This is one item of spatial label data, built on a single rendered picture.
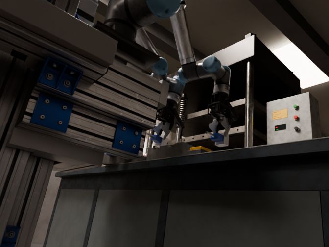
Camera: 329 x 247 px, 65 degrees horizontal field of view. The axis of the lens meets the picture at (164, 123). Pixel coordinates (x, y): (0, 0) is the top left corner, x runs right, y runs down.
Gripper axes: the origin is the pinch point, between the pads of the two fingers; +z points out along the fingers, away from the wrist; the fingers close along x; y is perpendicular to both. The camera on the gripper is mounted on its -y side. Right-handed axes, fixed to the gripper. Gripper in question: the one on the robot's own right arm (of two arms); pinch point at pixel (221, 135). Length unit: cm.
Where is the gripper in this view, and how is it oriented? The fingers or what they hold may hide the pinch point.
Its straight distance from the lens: 123.5
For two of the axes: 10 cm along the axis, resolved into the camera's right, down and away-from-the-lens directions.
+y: -7.4, -3.3, -5.8
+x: 6.6, -1.8, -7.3
